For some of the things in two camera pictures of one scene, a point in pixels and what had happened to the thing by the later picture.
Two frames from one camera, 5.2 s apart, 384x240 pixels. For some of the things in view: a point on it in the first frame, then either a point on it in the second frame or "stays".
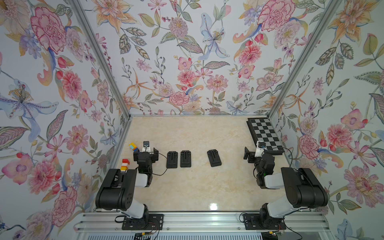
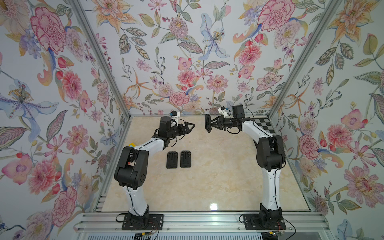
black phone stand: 185,158 stays
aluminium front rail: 199,222 stays
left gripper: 154,156 to 185,129
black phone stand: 214,157 to 207,122
